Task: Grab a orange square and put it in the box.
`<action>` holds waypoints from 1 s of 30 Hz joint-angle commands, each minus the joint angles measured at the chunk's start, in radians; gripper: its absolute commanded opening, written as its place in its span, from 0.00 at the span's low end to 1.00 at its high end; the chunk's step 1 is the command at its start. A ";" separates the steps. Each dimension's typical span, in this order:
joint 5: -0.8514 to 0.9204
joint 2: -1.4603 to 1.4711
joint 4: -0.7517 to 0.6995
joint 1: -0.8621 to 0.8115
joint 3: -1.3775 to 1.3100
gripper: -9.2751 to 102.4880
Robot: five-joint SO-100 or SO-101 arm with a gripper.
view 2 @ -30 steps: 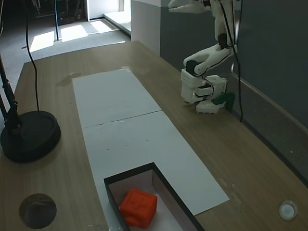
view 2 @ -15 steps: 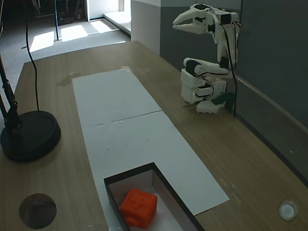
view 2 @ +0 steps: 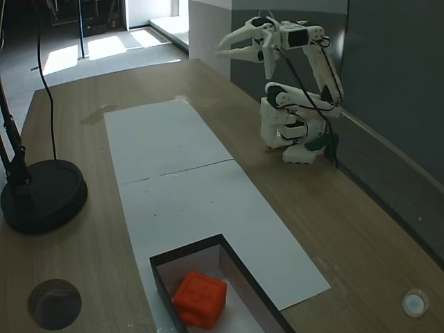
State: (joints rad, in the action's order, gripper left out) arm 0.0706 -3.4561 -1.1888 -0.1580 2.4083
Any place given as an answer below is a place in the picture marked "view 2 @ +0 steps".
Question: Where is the orange cube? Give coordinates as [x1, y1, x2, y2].
[172, 271, 228, 329]

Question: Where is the dark open box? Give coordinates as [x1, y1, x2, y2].
[148, 234, 294, 333]

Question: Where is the green table clamp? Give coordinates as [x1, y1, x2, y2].
[305, 133, 340, 154]

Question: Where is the white paper sheet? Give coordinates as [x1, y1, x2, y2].
[119, 159, 332, 333]
[103, 98, 235, 185]

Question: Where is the blue pole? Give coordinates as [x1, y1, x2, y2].
[77, 0, 88, 60]

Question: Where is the black lamp stand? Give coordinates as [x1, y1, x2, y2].
[0, 78, 89, 235]

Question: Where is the small clear round cap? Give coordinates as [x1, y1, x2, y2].
[402, 288, 431, 318]

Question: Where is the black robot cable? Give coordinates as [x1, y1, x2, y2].
[275, 46, 343, 169]

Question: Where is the black lamp cable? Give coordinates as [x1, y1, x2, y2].
[34, 0, 58, 162]

